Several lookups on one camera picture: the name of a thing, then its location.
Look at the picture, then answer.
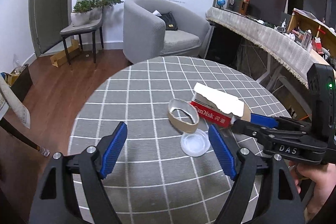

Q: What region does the red SanDisk box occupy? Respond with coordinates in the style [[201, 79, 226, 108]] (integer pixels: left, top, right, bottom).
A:
[[190, 83, 251, 128]]

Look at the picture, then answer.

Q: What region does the brown tape roll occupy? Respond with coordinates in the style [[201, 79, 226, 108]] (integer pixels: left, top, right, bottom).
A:
[[167, 98, 200, 134]]

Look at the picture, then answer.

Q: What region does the person's right hand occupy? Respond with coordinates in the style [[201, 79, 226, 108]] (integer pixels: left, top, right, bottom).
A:
[[289, 161, 335, 220]]

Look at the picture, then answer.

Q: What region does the grey checked tablecloth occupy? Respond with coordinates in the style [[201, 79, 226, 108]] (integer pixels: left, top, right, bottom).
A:
[[68, 56, 287, 223]]

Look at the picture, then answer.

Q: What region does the clear plastic lid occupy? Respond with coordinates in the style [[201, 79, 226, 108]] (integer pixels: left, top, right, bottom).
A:
[[180, 129, 210, 157]]

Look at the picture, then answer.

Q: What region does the beige lace table runner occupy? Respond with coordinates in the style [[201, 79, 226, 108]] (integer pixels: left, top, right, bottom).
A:
[[206, 7, 328, 86]]

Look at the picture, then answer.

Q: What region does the cardboard box on floor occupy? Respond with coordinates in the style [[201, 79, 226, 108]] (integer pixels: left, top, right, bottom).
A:
[[50, 39, 81, 68]]

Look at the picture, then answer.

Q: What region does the black monitor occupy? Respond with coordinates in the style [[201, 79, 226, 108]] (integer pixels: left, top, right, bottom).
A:
[[247, 0, 286, 26]]

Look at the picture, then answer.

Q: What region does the black storage box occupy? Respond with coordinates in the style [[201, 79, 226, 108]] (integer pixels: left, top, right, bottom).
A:
[[2, 64, 33, 102]]

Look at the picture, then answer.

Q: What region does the black handbag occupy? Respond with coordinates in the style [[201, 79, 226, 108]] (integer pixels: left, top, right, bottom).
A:
[[159, 12, 178, 31]]

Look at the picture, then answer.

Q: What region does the grey armchair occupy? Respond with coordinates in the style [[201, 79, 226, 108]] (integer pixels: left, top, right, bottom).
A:
[[123, 0, 210, 64]]

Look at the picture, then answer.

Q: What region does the grey dining chair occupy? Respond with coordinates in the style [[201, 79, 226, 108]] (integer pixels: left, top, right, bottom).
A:
[[60, 0, 104, 65]]

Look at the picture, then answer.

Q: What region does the potted green plant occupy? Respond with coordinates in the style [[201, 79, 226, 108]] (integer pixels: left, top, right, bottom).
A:
[[71, 0, 123, 27]]

